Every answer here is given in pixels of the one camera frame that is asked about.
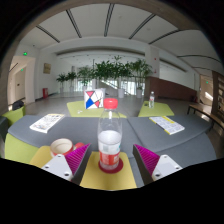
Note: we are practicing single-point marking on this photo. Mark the red fire extinguisher box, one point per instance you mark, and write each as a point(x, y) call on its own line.
point(45, 93)

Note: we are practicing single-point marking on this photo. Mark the green exit sign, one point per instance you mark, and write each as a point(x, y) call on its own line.
point(25, 53)

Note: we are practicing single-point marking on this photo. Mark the framed wall picture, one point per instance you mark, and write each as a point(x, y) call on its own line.
point(47, 68)

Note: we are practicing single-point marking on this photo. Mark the small lime green table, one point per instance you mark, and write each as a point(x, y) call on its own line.
point(163, 109)

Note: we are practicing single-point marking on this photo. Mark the white colourful magazine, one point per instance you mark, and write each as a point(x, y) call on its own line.
point(46, 122)

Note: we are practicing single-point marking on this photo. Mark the yellow and white booklet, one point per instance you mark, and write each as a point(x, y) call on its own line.
point(166, 125)

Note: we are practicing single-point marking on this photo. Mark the red and white cup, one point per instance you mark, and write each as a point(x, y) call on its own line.
point(61, 146)

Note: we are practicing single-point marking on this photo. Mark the brown wooden reception counter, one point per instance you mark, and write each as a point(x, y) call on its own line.
point(170, 89)

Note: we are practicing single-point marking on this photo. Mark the wide lime green table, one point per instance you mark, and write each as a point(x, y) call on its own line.
point(75, 110)

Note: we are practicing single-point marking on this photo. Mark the lime green seat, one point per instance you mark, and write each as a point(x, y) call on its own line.
point(13, 116)

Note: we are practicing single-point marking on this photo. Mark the group of potted green plants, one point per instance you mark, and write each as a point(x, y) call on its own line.
point(106, 70)

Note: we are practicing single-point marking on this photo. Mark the wooden bench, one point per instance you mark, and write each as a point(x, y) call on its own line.
point(203, 111)

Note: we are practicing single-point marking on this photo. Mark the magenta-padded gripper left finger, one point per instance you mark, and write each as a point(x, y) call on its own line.
point(61, 166)

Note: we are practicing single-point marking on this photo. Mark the clear red-capped water bottle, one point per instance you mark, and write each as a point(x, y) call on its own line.
point(109, 143)

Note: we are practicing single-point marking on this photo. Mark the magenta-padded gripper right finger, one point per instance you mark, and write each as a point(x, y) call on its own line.
point(163, 166)

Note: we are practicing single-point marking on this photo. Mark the white box with coloured triangles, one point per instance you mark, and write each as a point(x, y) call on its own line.
point(93, 99)

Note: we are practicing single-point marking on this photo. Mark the small clear water bottle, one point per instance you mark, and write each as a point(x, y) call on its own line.
point(151, 101)

